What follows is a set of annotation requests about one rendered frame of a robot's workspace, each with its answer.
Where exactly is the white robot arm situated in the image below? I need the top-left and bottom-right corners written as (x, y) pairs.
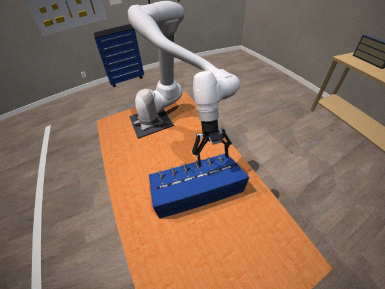
top-left (128, 1), bottom-right (240, 131)

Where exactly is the blue switch panel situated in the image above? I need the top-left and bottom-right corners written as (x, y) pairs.
top-left (149, 154), bottom-right (249, 219)

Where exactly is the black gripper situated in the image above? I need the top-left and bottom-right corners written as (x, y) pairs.
top-left (192, 120), bottom-right (232, 166)

